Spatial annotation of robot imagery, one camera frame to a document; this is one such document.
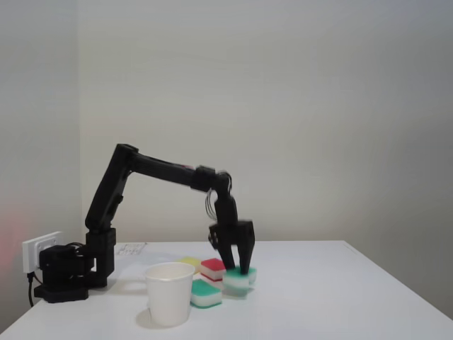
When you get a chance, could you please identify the green sponge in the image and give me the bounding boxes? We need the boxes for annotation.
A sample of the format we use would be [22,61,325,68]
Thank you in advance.
[222,266,258,298]
[190,278,223,310]

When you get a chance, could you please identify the red sponge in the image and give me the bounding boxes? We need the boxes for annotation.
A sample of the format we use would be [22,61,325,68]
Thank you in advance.
[200,258,228,283]

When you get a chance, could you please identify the yellow sponge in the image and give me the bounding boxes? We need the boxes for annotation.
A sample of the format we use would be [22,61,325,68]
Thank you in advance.
[178,256,203,274]

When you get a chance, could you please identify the white paper cup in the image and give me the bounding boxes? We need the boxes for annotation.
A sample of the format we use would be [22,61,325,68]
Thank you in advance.
[144,262,196,327]

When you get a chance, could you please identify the thin arm motor cable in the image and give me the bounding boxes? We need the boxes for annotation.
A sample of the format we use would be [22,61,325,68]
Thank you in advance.
[204,188,218,220]

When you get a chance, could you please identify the white wall power socket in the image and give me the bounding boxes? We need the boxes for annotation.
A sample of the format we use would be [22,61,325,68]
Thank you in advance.
[22,231,64,274]

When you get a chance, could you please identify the black power cable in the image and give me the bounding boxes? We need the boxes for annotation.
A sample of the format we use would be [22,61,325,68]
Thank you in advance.
[27,271,37,308]

